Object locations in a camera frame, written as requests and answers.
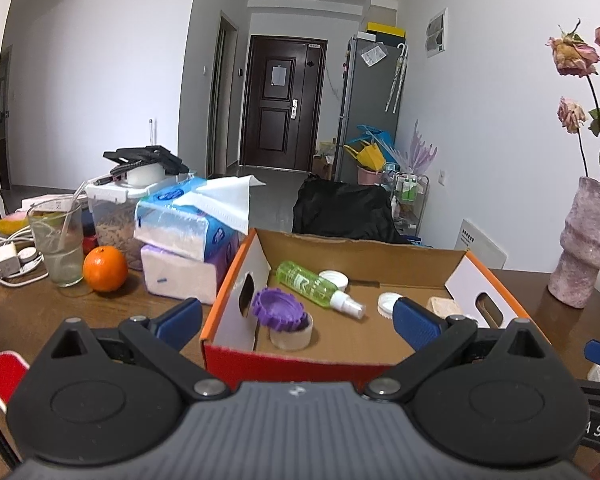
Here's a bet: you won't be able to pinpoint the white leaning board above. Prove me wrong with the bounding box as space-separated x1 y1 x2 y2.
452 218 507 271

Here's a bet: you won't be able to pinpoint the white charger with cables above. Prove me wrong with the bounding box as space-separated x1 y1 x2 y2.
0 230 48 288

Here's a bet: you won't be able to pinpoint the dark brown door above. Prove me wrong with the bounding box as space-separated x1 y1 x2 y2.
239 35 327 173

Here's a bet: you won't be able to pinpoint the metal trolley cart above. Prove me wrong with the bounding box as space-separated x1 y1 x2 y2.
382 170 430 238

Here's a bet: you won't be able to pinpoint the yellow box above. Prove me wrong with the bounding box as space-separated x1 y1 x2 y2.
366 21 407 39

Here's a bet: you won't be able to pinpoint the white bottle cap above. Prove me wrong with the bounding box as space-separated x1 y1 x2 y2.
319 270 350 292
377 292 406 318

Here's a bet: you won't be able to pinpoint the yellow and blue bags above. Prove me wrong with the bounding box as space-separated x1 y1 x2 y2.
343 124 396 171

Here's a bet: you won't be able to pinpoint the beige charger plug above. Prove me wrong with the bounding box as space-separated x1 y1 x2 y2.
426 296 463 318

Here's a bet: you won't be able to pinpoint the black folded stand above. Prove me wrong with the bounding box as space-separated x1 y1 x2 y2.
103 145 190 177

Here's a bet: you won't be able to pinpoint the pink stone vase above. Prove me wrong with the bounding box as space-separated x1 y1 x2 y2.
547 176 600 309

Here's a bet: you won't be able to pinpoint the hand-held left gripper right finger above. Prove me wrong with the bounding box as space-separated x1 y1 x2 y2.
364 297 556 402

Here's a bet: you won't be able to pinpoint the white tissue box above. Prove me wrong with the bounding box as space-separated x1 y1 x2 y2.
141 244 231 306

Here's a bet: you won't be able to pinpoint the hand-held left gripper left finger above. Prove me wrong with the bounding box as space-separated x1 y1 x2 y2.
39 297 231 402

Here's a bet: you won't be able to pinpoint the blue tissue pack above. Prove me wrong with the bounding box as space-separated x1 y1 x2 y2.
133 175 267 263

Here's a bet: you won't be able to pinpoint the grey refrigerator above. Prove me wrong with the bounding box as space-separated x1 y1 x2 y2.
334 35 408 183

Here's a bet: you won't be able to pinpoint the white electric panel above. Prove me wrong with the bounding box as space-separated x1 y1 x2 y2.
426 8 449 57

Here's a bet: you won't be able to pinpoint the clear food container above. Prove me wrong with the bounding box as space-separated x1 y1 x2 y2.
86 175 191 271

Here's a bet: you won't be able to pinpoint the clear folded umbrella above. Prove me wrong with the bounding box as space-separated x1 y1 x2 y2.
386 44 409 113

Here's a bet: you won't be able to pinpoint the red and white lint brush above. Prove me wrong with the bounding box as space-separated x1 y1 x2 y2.
0 352 31 413

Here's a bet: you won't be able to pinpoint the purple ridged bottle cap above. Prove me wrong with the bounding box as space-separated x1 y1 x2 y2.
251 287 310 333

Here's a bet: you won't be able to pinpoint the green spray bottle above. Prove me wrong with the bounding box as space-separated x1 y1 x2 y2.
276 260 367 320

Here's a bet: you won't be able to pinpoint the dried pink roses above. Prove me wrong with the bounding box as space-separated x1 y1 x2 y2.
547 16 600 191

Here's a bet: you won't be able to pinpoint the black bag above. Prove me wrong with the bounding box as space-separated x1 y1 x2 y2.
292 176 411 245

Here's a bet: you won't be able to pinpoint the red cardboard box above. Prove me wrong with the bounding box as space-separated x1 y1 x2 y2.
200 228 551 386

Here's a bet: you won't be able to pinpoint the purple feather decoration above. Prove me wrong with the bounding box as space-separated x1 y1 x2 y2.
397 120 438 173

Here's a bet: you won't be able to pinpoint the orange fruit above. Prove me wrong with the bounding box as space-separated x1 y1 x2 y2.
83 246 129 292

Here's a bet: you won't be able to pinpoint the clear drinking glass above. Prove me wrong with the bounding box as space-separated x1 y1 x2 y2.
27 200 85 287

